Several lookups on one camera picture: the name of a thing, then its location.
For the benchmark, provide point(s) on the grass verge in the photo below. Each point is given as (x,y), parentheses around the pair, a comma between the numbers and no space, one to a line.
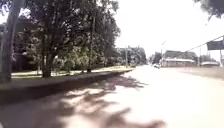
(101,70)

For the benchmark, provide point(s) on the thin pole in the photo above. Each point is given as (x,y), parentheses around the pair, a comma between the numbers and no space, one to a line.
(126,56)

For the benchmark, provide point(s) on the vehicle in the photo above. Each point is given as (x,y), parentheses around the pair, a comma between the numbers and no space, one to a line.
(156,66)

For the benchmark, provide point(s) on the street lamp pole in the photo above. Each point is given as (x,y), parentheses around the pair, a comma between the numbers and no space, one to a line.
(161,55)

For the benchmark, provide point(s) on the row of trees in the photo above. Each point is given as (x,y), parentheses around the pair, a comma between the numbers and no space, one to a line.
(66,26)

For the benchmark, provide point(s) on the pale asphalt road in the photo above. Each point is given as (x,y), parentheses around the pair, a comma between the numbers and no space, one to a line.
(160,100)

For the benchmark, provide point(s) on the dark raised kerb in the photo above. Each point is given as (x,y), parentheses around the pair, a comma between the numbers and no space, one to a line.
(50,87)

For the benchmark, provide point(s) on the building with pale roof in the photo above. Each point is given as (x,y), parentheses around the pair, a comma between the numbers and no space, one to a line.
(180,59)

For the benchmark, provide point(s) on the dark sign board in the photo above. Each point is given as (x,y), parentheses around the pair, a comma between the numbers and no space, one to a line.
(215,45)

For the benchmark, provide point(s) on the overhanging tree branches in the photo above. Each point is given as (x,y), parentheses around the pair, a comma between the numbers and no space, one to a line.
(213,6)

